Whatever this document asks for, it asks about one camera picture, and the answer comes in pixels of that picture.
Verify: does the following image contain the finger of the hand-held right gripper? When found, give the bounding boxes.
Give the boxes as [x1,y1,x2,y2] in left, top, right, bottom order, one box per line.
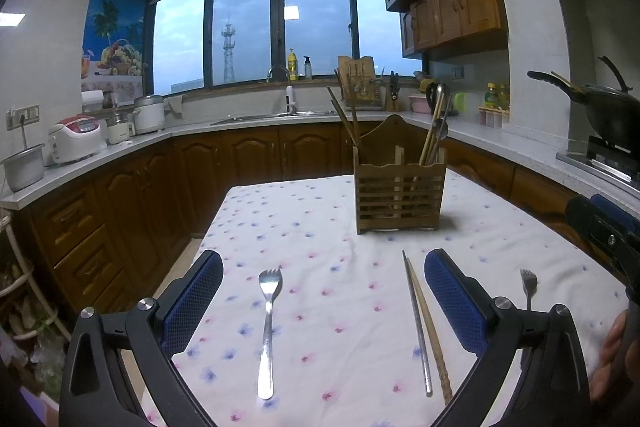
[565,196,640,268]
[590,193,640,235]

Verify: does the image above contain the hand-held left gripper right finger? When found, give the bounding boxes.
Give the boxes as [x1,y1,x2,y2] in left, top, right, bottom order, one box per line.
[424,248,593,427]

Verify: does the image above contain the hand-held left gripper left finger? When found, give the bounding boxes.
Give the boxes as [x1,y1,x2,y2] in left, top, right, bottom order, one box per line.
[59,249,225,427]

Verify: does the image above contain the wooden chopstick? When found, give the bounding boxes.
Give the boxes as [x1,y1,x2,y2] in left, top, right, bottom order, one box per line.
[406,257,454,406]
[422,107,446,166]
[418,99,443,166]

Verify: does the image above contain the metal fork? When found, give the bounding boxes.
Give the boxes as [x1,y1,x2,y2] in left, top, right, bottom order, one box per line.
[257,268,284,401]
[519,269,539,312]

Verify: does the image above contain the wooden utensil holder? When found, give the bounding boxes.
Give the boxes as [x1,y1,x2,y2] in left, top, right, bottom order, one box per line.
[352,113,447,235]

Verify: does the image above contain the person's right hand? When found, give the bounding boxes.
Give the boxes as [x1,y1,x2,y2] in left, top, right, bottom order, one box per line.
[590,307,631,403]

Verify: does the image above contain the gas stove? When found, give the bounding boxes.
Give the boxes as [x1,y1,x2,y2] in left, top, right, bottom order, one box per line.
[556,134,640,188]

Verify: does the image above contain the black wok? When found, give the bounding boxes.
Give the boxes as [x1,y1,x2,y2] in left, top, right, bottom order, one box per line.
[527,55,640,145]

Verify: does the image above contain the white floral tablecloth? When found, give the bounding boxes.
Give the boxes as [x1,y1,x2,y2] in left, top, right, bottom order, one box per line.
[142,174,633,427]

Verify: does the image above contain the grey stone countertop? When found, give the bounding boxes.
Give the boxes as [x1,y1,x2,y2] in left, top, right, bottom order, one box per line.
[0,109,640,228]

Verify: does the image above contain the white spice jar set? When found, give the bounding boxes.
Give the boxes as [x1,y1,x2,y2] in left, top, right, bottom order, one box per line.
[477,107,511,128]

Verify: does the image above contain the wooden base cabinets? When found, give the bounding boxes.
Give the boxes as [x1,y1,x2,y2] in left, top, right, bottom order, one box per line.
[10,122,616,323]

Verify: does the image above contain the small white blender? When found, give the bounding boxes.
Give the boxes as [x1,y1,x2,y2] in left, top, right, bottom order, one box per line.
[106,109,136,145]

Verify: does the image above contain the large white rice cooker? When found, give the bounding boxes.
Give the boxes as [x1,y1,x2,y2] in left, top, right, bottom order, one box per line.
[132,94,167,135]

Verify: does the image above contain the steel kitchen sink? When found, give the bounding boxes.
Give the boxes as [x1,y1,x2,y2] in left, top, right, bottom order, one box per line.
[210,111,337,126]

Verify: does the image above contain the white and red rice cooker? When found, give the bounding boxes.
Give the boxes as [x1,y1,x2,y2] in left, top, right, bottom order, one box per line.
[48,114,102,165]

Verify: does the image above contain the steel electric kettle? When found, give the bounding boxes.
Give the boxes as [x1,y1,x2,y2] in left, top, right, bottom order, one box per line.
[425,82,453,115]

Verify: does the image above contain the metal inner pot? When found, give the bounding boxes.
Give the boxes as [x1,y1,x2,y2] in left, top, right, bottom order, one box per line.
[1,143,47,192]

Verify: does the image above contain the paper towel roll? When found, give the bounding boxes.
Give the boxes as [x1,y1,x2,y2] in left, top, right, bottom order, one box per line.
[81,89,105,112]

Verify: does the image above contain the chrome kitchen faucet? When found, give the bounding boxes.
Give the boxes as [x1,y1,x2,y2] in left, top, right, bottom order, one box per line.
[266,64,299,115]

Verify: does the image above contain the wooden knife block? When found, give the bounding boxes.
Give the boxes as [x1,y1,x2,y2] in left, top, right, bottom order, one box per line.
[334,69,387,111]

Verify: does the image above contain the lattice tower outside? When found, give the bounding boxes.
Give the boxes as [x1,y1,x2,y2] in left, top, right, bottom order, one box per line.
[220,21,238,84]

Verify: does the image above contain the dark framed kitchen window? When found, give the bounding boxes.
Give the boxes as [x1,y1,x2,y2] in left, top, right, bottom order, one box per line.
[149,0,426,96]

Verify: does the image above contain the white wire storage rack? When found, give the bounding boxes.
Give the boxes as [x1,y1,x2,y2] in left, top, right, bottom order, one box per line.
[0,212,76,408]

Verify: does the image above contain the fruit and palm wall poster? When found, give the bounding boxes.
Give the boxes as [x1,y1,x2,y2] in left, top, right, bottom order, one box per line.
[80,0,148,100]

